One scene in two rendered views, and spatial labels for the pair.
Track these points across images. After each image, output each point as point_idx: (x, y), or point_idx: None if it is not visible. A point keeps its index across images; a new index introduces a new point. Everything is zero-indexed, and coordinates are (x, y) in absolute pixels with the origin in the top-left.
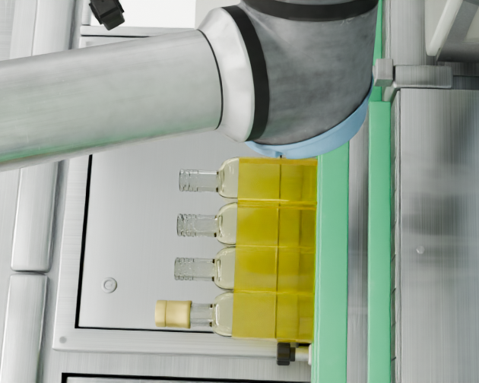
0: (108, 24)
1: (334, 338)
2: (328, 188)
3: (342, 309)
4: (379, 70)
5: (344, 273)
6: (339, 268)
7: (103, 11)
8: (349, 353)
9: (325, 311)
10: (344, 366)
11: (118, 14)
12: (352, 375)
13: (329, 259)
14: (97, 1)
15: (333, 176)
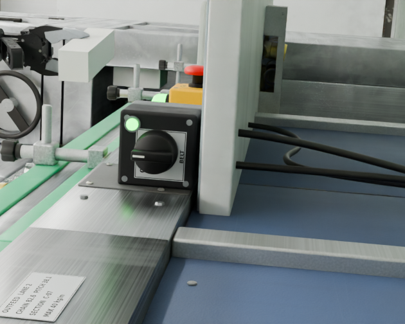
0: (13, 56)
1: (104, 126)
2: (120, 110)
3: (114, 123)
4: (162, 90)
5: (119, 119)
6: (117, 119)
7: (13, 47)
8: (112, 130)
9: (101, 123)
10: (107, 130)
11: (20, 51)
12: (111, 133)
13: (112, 117)
14: (11, 46)
15: None
